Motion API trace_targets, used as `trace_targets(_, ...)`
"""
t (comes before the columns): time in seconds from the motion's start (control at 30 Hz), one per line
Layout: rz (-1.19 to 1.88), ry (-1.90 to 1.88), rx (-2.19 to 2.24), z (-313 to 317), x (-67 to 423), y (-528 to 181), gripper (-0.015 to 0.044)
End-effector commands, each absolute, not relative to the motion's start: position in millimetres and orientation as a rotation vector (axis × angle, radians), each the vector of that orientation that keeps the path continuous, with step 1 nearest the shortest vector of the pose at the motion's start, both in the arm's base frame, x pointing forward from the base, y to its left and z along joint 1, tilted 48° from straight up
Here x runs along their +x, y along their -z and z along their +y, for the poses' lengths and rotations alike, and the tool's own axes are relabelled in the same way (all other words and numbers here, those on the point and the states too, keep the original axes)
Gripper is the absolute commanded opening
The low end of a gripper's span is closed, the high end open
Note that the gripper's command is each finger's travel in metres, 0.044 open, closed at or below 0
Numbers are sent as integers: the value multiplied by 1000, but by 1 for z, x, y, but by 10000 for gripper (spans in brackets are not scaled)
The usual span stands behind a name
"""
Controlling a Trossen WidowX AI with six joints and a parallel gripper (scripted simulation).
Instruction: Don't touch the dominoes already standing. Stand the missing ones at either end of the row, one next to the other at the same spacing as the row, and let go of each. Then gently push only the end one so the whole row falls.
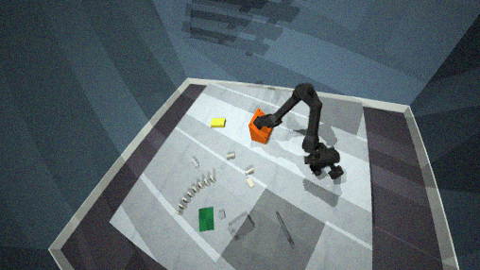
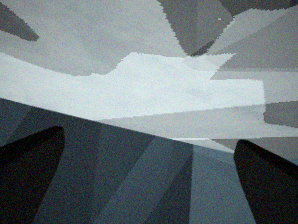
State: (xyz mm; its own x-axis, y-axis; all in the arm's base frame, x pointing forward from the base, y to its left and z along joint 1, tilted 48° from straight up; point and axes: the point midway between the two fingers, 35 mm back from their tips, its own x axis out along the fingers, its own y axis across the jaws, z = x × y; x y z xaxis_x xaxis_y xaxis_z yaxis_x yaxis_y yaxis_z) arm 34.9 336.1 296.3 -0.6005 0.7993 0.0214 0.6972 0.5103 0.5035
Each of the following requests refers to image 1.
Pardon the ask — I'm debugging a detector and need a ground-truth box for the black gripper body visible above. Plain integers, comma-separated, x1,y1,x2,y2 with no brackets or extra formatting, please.
318,143,344,180

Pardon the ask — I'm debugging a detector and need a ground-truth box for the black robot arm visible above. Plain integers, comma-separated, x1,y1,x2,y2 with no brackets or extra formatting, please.
253,83,340,176

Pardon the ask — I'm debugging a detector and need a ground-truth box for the yellow flat block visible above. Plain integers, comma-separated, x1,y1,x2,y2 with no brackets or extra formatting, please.
210,118,226,127

